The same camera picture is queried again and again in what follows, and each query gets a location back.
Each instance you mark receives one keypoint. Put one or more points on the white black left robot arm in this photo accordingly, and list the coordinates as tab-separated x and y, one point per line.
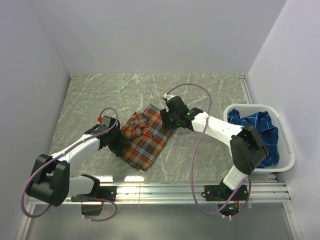
51	181

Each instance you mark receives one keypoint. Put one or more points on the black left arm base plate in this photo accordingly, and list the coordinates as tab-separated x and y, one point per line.
101	193

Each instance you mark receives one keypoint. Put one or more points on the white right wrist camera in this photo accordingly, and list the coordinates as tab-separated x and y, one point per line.
167	97

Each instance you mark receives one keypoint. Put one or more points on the red plaid long sleeve shirt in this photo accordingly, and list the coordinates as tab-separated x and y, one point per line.
144	138

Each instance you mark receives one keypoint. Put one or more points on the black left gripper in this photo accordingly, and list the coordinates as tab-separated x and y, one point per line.
120	142

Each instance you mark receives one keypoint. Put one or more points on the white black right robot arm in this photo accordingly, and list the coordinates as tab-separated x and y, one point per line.
246	145

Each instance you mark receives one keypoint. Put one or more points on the aluminium mounting rail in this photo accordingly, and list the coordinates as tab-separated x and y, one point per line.
181	193

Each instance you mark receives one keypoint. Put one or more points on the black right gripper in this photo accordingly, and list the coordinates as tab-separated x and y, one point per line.
165	114

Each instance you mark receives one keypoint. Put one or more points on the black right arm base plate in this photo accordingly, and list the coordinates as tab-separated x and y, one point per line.
222	193

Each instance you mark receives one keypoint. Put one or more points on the white plastic laundry basket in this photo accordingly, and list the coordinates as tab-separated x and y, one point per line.
287	156

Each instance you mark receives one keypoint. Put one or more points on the blue plaid shirt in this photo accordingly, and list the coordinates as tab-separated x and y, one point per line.
268	132

